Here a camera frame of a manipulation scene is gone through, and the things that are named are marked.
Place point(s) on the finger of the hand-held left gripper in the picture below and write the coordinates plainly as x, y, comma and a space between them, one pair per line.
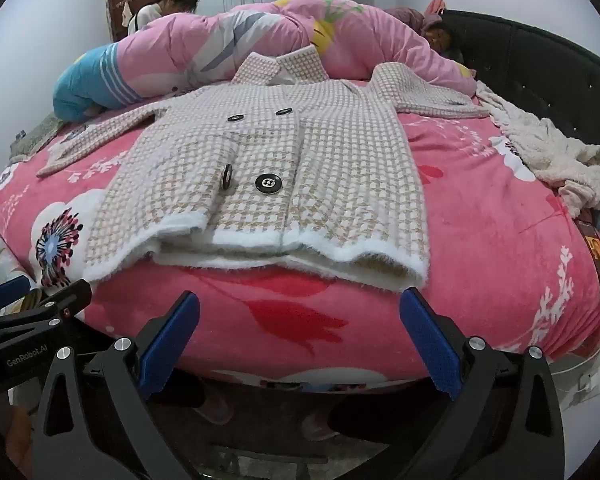
65, 297
5, 294

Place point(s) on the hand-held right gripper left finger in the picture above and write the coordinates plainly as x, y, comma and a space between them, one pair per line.
170, 345

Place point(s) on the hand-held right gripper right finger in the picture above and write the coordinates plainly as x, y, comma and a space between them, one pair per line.
430, 350

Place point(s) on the beige white houndstooth knit coat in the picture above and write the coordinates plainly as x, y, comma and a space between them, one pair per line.
330, 160

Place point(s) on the pink slipper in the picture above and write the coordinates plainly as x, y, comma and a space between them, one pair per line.
215, 405
320, 425

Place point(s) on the pink floral bed sheet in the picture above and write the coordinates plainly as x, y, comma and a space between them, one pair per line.
480, 260

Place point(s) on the grey patterned cloth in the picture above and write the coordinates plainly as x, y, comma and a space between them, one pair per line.
35, 137

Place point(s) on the brown printed tag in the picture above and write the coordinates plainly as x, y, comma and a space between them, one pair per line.
597, 255

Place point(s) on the white fleece blanket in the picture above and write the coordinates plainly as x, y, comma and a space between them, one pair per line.
555, 150

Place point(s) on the pink and blue quilt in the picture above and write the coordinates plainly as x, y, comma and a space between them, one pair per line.
180, 45

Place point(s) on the black upholstered headboard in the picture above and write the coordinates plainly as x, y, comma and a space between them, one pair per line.
555, 70

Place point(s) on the white wall socket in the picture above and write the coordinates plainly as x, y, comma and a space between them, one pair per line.
591, 379

